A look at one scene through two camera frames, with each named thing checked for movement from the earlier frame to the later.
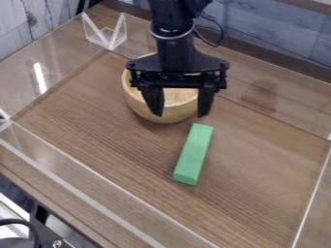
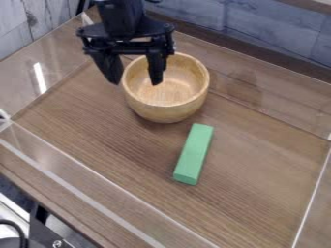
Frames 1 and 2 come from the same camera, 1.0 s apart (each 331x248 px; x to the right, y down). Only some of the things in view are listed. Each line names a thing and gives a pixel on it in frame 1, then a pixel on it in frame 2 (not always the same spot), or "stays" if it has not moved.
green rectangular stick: x=192 y=153 stays
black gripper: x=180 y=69 → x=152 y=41
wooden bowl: x=179 y=106 stays
